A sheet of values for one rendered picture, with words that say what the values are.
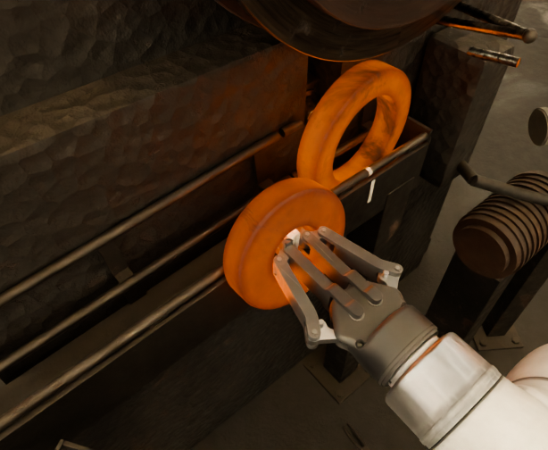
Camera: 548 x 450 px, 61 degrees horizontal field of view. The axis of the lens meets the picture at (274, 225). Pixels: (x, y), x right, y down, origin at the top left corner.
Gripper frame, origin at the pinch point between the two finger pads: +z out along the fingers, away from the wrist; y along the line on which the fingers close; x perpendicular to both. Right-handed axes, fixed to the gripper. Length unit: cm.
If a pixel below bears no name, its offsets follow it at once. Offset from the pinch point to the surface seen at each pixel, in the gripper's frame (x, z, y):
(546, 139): -5.8, -9.1, 47.3
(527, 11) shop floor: -78, 78, 243
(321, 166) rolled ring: 3.4, 1.3, 8.0
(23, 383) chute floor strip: -9.7, 5.3, -29.8
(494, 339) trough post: -71, -22, 59
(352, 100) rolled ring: 10.2, 2.0, 12.2
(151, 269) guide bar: -4.0, 5.9, -12.9
